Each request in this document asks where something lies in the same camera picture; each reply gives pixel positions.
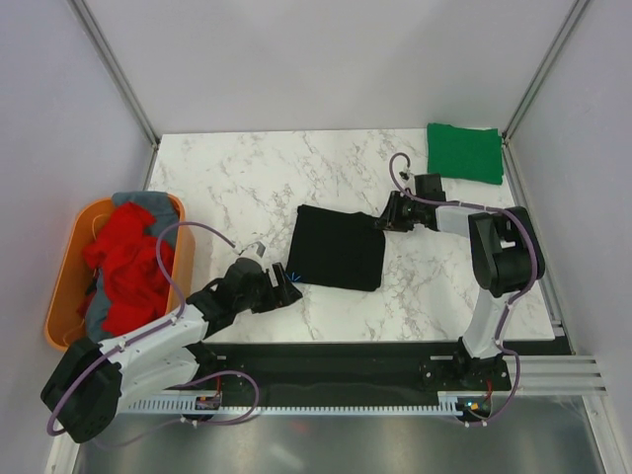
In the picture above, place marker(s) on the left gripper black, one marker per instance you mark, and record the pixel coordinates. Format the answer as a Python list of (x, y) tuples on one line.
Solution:
[(282, 293)]

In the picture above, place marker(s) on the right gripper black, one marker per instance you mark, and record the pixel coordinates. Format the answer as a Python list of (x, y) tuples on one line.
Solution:
[(390, 220)]

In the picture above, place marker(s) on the black t shirt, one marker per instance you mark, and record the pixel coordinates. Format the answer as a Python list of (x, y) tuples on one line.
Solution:
[(336, 249)]

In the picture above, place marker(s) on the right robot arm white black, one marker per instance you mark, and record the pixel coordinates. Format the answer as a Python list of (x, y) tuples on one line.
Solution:
[(506, 257)]

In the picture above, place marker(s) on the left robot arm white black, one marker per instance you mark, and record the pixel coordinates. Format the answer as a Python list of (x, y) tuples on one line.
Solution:
[(93, 382)]

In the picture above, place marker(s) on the folded green t shirt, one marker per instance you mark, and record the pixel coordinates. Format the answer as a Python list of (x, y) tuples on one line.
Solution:
[(465, 153)]

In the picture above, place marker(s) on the red t shirt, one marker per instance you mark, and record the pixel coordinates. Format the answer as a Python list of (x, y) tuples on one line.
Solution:
[(128, 266)]

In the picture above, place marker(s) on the grey t shirt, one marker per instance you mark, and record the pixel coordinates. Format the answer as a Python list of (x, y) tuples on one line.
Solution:
[(158, 207)]

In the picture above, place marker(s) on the orange plastic basket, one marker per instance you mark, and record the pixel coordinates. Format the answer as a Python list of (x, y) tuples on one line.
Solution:
[(63, 324)]

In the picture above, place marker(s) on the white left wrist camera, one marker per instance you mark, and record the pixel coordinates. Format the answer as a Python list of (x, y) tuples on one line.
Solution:
[(254, 251)]

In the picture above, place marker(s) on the right aluminium frame post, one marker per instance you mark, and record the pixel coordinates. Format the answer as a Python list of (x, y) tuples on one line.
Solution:
[(545, 67)]

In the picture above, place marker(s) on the aluminium frame post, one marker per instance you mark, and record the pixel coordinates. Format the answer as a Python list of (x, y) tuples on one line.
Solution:
[(97, 37), (545, 67)]

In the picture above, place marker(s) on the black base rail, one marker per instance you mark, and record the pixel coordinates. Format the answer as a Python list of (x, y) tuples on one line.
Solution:
[(337, 374)]

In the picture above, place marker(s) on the white slotted cable duct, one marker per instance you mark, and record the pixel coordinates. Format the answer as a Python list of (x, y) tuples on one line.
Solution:
[(190, 403)]

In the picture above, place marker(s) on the left aluminium frame post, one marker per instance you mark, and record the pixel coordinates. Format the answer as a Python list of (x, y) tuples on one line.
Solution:
[(97, 37)]

